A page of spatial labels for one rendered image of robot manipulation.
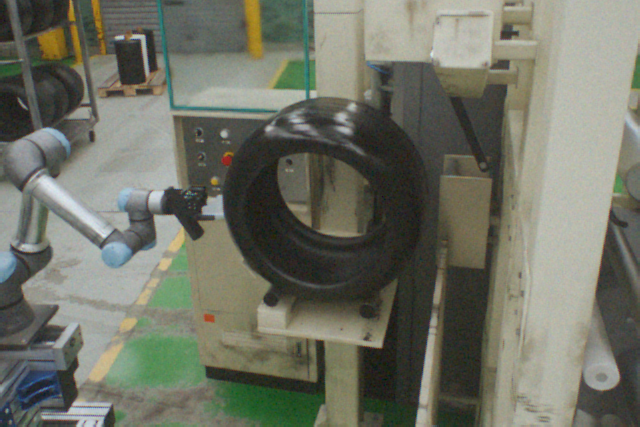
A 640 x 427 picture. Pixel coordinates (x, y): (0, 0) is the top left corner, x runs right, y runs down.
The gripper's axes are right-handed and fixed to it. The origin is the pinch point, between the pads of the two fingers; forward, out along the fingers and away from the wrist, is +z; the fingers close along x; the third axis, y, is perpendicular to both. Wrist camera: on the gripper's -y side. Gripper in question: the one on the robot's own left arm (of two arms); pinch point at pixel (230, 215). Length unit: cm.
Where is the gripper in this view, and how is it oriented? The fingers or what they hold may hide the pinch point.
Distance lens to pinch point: 179.6
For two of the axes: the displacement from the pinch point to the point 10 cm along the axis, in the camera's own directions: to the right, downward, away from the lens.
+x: 2.5, -3.8, 8.9
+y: -0.2, -9.2, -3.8
